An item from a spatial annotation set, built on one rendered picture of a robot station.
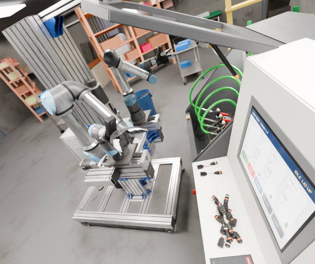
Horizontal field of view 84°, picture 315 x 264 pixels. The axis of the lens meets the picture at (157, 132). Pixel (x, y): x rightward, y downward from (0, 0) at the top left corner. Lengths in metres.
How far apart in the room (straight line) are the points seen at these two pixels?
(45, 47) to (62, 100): 0.39
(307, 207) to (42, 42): 1.42
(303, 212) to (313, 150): 0.16
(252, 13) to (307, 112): 8.05
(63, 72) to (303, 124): 1.27
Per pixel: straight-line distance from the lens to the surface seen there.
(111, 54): 1.57
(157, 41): 6.29
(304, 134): 0.55
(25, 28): 1.40
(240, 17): 8.46
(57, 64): 1.36
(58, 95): 1.09
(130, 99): 1.64
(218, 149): 1.12
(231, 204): 0.99
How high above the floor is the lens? 1.85
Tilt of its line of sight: 34 degrees down
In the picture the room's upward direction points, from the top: 24 degrees counter-clockwise
